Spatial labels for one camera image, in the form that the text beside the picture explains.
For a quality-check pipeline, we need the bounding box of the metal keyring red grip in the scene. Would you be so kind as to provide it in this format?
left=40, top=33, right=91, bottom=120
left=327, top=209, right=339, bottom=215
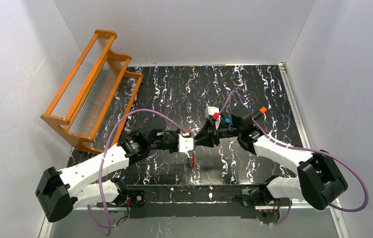
left=187, top=150, right=196, bottom=168

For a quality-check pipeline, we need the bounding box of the orange ribbed plastic rack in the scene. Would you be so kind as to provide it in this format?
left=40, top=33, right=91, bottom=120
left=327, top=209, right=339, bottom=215
left=41, top=29, right=143, bottom=154

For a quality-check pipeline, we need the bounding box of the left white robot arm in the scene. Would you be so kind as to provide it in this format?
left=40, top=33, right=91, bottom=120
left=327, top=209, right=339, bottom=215
left=35, top=123, right=189, bottom=223

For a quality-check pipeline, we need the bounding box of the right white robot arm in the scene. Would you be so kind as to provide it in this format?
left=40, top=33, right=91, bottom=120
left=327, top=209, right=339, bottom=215
left=194, top=106, right=348, bottom=210

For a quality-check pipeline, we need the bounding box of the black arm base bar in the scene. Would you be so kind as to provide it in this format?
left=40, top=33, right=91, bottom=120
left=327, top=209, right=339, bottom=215
left=128, top=185, right=268, bottom=219

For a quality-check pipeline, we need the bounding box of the black marker orange cap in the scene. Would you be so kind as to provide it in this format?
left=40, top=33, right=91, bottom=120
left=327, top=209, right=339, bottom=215
left=252, top=107, right=267, bottom=120

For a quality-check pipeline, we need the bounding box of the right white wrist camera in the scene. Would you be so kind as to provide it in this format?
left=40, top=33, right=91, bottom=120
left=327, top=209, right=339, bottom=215
left=204, top=106, right=221, bottom=130

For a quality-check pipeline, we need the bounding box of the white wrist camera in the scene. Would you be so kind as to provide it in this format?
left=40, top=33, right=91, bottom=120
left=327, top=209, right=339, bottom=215
left=178, top=132, right=195, bottom=154
left=204, top=106, right=221, bottom=130

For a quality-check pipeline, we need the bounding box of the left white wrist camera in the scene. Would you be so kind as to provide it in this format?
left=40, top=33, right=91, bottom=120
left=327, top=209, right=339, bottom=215
left=178, top=132, right=195, bottom=154

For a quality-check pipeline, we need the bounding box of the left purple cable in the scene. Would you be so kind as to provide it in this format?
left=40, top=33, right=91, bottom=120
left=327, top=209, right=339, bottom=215
left=87, top=109, right=189, bottom=237

